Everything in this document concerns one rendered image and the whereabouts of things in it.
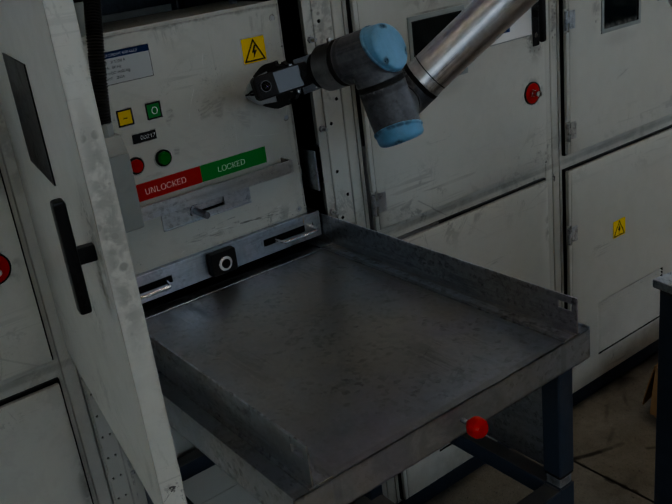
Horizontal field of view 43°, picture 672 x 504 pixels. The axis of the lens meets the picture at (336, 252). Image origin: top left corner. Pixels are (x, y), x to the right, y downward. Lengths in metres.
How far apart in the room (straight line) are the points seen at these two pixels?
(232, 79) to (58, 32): 0.88
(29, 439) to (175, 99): 0.70
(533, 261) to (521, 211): 0.17
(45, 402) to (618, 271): 1.80
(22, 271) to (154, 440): 0.59
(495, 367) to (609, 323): 1.47
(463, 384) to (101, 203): 0.66
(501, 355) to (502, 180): 0.91
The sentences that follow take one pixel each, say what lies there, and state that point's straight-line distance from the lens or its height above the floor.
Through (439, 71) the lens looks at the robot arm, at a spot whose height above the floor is 1.24.
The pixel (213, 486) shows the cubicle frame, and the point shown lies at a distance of 1.97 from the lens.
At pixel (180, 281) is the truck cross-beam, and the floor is 0.88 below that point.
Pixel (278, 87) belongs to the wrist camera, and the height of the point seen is 1.25.
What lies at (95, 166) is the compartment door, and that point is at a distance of 0.95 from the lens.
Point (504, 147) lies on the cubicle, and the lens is 2.24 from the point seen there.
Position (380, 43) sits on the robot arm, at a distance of 1.52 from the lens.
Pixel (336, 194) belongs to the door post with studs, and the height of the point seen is 0.96.
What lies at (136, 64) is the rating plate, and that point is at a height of 1.33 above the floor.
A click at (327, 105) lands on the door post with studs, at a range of 1.86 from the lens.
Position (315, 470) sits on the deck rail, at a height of 0.85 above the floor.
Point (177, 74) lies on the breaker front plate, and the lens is 1.71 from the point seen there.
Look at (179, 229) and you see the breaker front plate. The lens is 1.75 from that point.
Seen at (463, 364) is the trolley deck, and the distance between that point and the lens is 1.40.
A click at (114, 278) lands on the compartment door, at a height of 1.20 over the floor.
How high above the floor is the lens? 1.55
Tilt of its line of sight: 22 degrees down
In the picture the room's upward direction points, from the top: 7 degrees counter-clockwise
